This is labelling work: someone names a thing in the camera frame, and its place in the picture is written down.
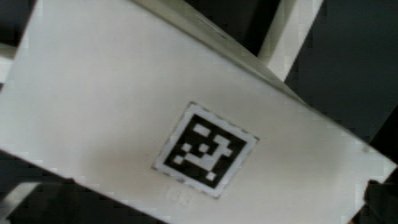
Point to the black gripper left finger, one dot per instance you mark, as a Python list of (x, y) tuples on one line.
[(41, 203)]

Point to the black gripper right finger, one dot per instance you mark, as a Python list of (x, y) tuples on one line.
[(379, 211)]

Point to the white cabinet top block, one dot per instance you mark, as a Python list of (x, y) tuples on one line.
[(144, 110)]

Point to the white cabinet box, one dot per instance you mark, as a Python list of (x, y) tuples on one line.
[(290, 26)]

